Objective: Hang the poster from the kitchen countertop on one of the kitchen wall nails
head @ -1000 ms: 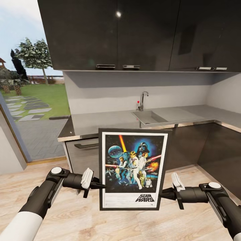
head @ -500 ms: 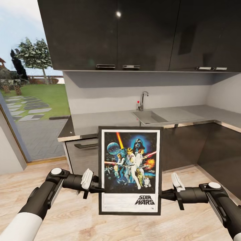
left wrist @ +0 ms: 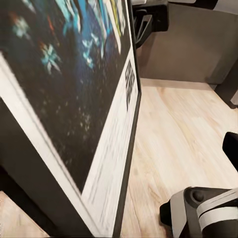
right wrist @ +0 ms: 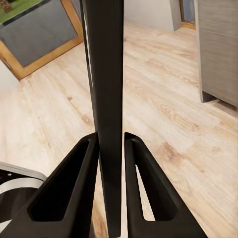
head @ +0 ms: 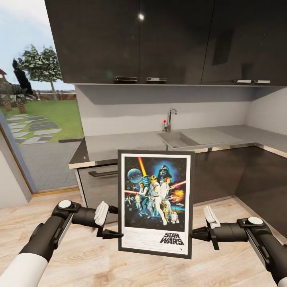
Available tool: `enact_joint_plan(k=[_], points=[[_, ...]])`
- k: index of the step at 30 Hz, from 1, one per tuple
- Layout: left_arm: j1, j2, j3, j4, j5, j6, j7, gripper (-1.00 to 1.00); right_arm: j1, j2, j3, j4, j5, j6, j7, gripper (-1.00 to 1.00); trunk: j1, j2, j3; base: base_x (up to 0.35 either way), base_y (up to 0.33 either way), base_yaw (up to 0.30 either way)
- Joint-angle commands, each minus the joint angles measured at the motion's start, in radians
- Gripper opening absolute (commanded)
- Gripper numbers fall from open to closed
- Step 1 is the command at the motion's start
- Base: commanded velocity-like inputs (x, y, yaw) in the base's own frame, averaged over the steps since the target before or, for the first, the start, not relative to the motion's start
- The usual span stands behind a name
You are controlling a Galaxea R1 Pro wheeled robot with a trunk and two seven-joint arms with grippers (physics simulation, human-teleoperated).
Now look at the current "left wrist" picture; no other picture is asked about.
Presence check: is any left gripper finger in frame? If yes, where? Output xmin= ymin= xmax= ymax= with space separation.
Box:
xmin=222 ymin=132 xmax=238 ymax=172

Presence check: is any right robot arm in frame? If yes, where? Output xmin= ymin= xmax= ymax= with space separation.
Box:
xmin=131 ymin=0 xmax=238 ymax=49

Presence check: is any poster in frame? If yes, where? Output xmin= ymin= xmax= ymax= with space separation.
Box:
xmin=0 ymin=0 xmax=142 ymax=238

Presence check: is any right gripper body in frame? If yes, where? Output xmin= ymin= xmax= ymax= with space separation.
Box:
xmin=132 ymin=0 xmax=169 ymax=32

